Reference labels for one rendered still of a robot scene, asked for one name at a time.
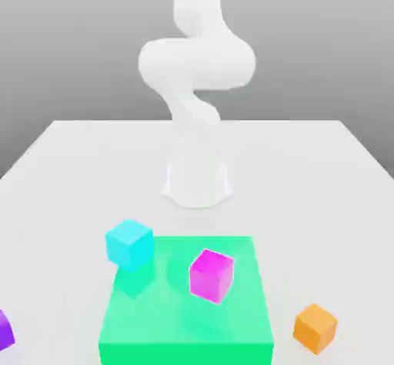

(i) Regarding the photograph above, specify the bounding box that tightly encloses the small purple cube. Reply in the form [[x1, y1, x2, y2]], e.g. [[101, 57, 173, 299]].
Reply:
[[0, 308, 16, 353]]

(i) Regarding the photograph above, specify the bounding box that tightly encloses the large green box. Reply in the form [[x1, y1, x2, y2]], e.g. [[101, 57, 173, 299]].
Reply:
[[98, 236, 275, 365]]

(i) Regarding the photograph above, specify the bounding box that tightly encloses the small cyan cube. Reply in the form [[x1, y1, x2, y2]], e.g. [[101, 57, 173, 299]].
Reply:
[[105, 219, 155, 273]]

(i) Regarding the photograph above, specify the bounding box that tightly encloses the small magenta cube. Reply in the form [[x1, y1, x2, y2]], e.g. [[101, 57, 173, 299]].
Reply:
[[189, 248, 235, 305]]

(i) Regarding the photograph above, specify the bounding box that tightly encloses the small orange cube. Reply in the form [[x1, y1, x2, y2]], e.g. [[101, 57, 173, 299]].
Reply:
[[292, 303, 339, 356]]

